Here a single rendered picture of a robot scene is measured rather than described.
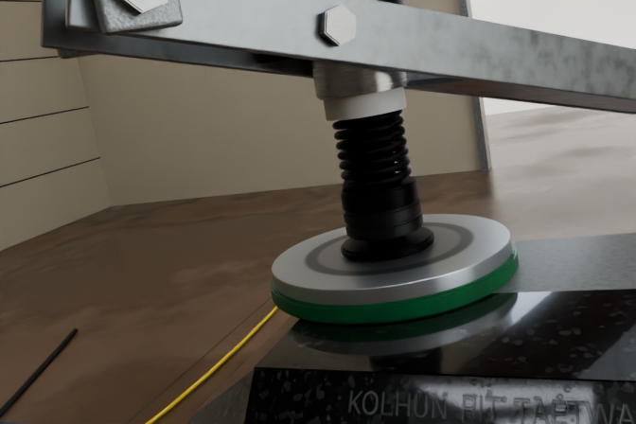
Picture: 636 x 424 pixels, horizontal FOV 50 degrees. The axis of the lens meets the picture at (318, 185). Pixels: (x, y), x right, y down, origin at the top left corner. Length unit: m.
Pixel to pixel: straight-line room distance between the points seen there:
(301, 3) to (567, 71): 0.28
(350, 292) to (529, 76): 0.25
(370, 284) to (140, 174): 6.32
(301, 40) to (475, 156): 5.03
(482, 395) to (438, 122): 5.11
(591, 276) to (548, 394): 0.17
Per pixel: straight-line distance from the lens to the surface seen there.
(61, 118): 6.74
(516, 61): 0.63
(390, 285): 0.52
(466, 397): 0.44
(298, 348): 0.51
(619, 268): 0.59
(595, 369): 0.44
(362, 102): 0.56
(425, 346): 0.48
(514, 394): 0.43
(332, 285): 0.54
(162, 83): 6.49
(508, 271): 0.58
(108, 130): 6.93
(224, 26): 0.48
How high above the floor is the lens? 1.04
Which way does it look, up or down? 10 degrees down
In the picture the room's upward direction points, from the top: 10 degrees counter-clockwise
